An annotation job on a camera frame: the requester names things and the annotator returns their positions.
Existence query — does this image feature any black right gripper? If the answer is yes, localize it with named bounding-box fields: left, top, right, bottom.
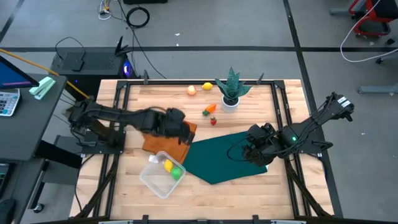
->
left=243, top=123, right=276, bottom=167

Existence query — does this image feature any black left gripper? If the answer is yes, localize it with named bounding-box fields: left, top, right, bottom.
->
left=159, top=107, right=196, bottom=146

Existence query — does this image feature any orange toy carrot green top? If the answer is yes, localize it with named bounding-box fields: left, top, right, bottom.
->
left=201, top=103, right=217, bottom=117

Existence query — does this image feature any clear plastic tupperware container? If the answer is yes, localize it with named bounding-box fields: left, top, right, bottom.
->
left=139, top=151, right=187, bottom=199

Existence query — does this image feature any orange cloth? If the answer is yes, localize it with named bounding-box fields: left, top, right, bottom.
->
left=142, top=120, right=198, bottom=165

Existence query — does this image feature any green toy lime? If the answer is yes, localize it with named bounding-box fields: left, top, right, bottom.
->
left=170, top=167, right=183, bottom=181

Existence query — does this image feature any dark teal cloth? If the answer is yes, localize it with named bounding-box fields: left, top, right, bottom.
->
left=182, top=130, right=268, bottom=185

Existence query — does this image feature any snake plant in white pot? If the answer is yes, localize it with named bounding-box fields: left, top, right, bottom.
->
left=214, top=67, right=253, bottom=113

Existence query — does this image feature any black computer tower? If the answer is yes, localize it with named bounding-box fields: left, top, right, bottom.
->
left=50, top=35, right=137, bottom=94

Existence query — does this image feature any grey furniture foot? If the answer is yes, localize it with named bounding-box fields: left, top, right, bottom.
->
left=357, top=83, right=398, bottom=95

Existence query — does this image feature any mint green stapler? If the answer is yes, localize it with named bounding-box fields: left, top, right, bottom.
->
left=29, top=76, right=57, bottom=101

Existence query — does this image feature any black desk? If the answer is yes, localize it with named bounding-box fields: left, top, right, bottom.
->
left=0, top=73, right=83, bottom=224

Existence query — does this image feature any red and black cart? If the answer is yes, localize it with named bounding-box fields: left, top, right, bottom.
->
left=348, top=0, right=398, bottom=38

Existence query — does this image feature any grey desk calculator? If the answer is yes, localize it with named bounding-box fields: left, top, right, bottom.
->
left=0, top=88, right=21, bottom=118

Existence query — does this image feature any computer monitor blue screen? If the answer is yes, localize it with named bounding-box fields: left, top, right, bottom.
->
left=0, top=55, right=40, bottom=91

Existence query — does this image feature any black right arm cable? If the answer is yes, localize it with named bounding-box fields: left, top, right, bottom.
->
left=226, top=136, right=251, bottom=163

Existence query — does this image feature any black metal table frame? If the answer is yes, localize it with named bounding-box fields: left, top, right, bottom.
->
left=74, top=79, right=343, bottom=224

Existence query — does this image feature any thin black floor cable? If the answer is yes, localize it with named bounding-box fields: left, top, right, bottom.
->
left=118, top=0, right=168, bottom=80

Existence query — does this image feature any long white cable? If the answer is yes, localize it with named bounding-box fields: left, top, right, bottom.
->
left=340, top=0, right=398, bottom=63

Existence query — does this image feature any small black box with cable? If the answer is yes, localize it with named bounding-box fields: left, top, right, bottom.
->
left=55, top=36, right=86, bottom=72

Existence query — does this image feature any coiled black cable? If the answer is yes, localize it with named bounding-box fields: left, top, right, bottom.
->
left=126, top=6, right=150, bottom=29

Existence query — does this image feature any white cable bundle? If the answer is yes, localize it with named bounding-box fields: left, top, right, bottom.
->
left=98, top=0, right=113, bottom=21

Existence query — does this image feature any yellow hose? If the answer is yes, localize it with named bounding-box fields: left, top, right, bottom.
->
left=0, top=48, right=91, bottom=100

